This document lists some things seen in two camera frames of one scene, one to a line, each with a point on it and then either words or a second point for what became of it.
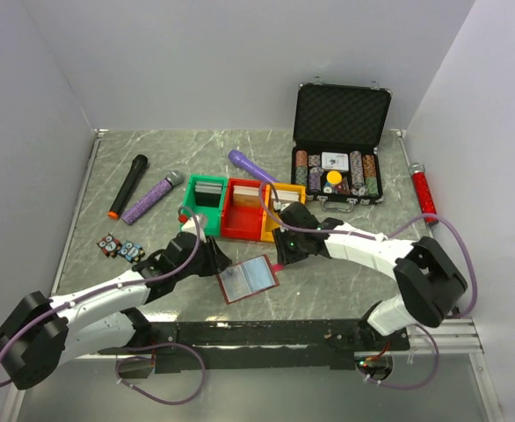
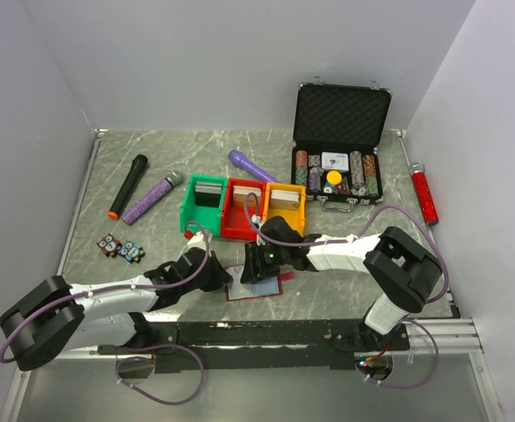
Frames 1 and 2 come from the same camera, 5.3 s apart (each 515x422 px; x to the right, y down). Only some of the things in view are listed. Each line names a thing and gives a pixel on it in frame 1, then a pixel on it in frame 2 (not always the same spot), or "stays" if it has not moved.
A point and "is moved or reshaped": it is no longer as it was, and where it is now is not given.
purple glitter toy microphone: (173, 179) stays
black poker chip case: (338, 128) stays
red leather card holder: (247, 278) is moved or reshaped
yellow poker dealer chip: (334, 177) stays
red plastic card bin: (242, 212) stays
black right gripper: (283, 255) -> (252, 272)
